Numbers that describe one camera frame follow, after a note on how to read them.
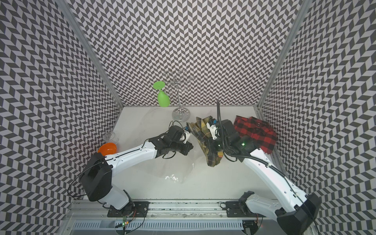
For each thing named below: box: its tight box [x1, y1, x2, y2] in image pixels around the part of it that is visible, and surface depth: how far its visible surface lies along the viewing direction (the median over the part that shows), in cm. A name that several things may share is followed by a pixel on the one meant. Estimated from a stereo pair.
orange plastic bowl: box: [97, 142, 118, 157], surface depth 92 cm
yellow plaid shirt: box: [186, 115, 224, 167], surface depth 72 cm
